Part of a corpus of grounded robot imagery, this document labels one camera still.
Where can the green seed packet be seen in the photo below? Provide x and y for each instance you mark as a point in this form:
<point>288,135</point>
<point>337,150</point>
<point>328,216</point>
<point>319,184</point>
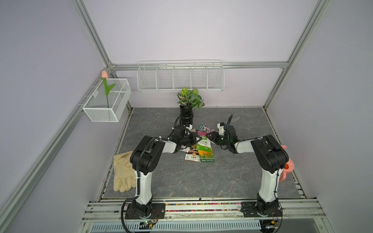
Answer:
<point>205,150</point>

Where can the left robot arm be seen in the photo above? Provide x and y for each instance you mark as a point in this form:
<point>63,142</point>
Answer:
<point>146,156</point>

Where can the orange marigold seed packet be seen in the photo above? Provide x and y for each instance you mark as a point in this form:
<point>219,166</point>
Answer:
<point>192,154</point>

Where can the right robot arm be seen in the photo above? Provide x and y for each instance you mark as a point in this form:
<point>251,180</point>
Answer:
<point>271,156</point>

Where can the pink watering can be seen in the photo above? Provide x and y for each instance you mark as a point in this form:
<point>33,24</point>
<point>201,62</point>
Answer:
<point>289,167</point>

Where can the white wire wall shelf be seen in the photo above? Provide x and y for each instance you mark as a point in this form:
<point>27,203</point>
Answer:
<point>174,75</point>

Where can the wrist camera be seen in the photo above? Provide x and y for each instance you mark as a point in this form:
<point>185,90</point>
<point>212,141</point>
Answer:
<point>221,128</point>
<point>189,127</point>

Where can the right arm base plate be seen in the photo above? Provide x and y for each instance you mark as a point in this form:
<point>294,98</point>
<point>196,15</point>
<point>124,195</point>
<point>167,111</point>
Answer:
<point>261,209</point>

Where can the white mesh basket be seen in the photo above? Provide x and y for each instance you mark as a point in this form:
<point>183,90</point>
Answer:
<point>96,107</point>

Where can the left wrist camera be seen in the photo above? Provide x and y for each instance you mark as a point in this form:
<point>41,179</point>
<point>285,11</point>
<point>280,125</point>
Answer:
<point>189,127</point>

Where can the purple flower seed packet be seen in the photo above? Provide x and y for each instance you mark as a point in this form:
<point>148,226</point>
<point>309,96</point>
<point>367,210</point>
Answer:
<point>203,130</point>

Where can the black vase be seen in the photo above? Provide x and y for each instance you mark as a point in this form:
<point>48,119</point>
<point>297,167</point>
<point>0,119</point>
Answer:
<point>186,115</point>

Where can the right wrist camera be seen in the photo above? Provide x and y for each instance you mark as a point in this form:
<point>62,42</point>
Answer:
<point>221,128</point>

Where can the white vent grille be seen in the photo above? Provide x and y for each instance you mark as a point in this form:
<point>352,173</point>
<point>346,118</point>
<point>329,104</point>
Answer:
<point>198,226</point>

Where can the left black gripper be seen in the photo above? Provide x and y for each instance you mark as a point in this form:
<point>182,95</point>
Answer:
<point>193,137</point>

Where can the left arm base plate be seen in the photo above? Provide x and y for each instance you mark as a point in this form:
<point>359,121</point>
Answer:
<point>150,211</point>

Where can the green artificial plant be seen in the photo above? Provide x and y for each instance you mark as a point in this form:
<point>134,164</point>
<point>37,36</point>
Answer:
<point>190,99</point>

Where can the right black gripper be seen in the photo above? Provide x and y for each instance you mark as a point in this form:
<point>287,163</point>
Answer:
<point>212,137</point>

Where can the beige work glove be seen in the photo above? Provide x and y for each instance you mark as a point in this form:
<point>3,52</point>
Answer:
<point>124,174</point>

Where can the pink artificial tulip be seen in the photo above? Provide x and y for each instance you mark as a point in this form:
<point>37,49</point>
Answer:
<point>107,87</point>

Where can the aluminium front rail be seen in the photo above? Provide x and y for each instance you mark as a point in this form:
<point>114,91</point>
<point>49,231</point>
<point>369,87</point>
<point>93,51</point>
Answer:
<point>235,210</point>

